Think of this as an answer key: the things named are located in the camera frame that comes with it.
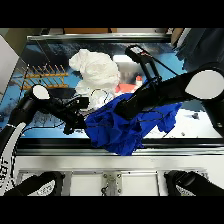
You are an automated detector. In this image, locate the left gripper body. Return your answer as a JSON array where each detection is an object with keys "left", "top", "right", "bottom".
[{"left": 62, "top": 111, "right": 88, "bottom": 136}]

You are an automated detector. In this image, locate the blue garment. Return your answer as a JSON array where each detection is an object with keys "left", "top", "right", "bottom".
[{"left": 84, "top": 93, "right": 183, "bottom": 157}]

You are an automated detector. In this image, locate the white garment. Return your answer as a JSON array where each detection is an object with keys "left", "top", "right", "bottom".
[{"left": 68, "top": 48, "right": 122, "bottom": 111}]

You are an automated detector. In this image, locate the dark grey garment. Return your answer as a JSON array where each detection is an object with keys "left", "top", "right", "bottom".
[{"left": 175, "top": 28, "right": 224, "bottom": 73}]

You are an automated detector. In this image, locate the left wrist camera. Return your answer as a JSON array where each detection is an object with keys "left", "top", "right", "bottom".
[{"left": 65, "top": 95, "right": 91, "bottom": 111}]

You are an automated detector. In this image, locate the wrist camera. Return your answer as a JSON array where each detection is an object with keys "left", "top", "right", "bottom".
[
  {"left": 65, "top": 95, "right": 91, "bottom": 111},
  {"left": 124, "top": 44, "right": 162, "bottom": 84}
]

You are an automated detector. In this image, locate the silver frame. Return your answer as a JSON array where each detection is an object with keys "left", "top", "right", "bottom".
[{"left": 14, "top": 33, "right": 224, "bottom": 197}]

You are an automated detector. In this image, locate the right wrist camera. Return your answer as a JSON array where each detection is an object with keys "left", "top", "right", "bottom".
[{"left": 124, "top": 44, "right": 162, "bottom": 84}]

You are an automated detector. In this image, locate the black cable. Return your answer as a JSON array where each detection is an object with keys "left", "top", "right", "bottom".
[{"left": 148, "top": 53, "right": 180, "bottom": 77}]

